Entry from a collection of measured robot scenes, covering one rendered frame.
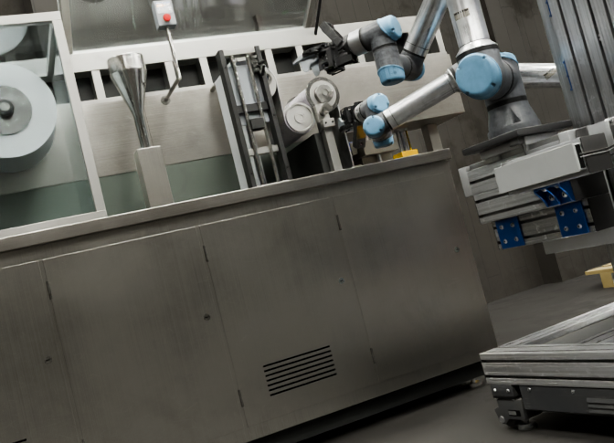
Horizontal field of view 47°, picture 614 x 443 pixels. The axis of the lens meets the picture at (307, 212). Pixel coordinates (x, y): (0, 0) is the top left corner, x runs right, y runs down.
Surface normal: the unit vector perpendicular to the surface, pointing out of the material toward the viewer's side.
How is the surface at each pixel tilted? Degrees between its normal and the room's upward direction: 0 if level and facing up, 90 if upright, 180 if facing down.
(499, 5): 90
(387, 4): 90
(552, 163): 90
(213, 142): 90
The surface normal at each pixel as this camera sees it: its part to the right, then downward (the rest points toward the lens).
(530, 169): -0.85, 0.18
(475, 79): -0.52, 0.21
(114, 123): 0.36, -0.15
